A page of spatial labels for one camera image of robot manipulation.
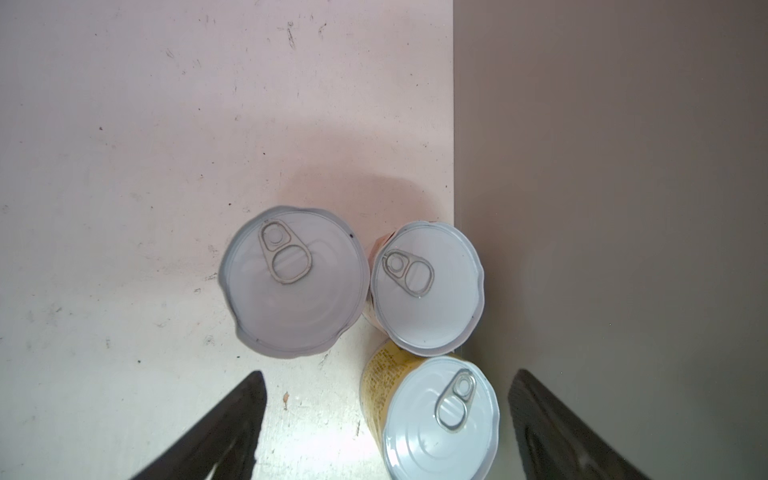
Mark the left side can front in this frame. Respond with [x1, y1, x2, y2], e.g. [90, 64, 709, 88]
[360, 340, 500, 479]

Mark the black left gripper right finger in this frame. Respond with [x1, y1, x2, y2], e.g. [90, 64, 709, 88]
[508, 369, 648, 480]

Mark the can back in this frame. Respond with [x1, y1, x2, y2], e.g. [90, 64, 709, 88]
[218, 206, 370, 359]

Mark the can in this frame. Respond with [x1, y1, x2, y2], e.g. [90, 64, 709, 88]
[218, 206, 370, 359]
[360, 340, 500, 479]
[364, 221, 485, 357]

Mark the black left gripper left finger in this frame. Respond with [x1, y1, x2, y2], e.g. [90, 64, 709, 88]
[135, 371, 267, 479]

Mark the left side can inner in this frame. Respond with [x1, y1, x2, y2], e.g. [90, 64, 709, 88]
[364, 221, 485, 357]

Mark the grey metal cabinet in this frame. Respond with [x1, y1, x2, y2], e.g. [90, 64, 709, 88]
[453, 1, 767, 479]

